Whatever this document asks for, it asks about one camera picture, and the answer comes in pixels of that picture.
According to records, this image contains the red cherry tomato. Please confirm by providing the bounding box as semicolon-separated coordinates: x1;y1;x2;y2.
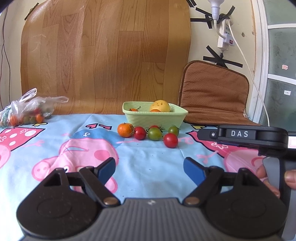
163;133;178;148
134;126;147;141

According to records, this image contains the red cherry tomato back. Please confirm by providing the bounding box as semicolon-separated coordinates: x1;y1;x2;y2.
134;126;147;141

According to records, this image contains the green tomato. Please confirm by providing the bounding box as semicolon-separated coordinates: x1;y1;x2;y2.
147;127;163;141
168;126;179;137

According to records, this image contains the orange tomato with stem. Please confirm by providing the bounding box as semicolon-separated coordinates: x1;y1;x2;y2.
129;106;141;112

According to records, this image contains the large yellow lemon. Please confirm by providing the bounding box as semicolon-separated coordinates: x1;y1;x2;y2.
149;100;171;113

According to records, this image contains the person's right hand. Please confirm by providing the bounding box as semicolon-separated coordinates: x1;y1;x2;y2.
256;165;296;198

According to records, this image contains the cartoon pig tablecloth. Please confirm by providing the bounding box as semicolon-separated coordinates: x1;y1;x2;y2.
1;114;262;240

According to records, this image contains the brown seat cushion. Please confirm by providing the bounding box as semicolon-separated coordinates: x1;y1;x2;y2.
178;61;257;126

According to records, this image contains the light green ceramic dish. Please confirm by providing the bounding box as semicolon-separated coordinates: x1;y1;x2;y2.
122;101;188;130

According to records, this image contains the plastic bag of tomatoes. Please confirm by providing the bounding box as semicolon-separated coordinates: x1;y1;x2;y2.
1;88;69;128

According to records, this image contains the black tape cross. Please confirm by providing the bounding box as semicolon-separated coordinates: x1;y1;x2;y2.
203;45;243;68

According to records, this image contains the white power strip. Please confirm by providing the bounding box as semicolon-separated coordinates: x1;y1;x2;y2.
217;19;235;51

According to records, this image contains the wood pattern vinyl sheet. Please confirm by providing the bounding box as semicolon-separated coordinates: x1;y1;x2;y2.
21;0;191;114

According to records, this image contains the white power cable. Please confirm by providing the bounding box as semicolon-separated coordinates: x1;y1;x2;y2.
227;21;271;127

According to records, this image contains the black thin wall cable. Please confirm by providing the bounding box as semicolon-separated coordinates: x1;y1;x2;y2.
0;6;11;110

